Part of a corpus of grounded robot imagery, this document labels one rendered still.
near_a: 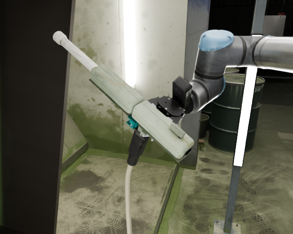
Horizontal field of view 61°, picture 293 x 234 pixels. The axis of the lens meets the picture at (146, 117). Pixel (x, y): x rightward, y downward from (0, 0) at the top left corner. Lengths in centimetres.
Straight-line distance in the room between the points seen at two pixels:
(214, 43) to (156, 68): 177
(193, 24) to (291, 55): 177
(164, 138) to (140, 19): 202
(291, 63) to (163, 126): 33
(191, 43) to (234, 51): 164
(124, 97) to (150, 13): 192
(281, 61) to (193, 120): 191
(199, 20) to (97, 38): 101
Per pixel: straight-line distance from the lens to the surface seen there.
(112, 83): 59
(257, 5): 155
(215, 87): 78
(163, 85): 248
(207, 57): 74
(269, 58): 72
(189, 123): 255
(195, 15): 237
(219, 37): 73
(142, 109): 55
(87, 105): 287
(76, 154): 288
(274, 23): 727
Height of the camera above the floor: 148
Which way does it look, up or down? 21 degrees down
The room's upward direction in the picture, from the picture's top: straight up
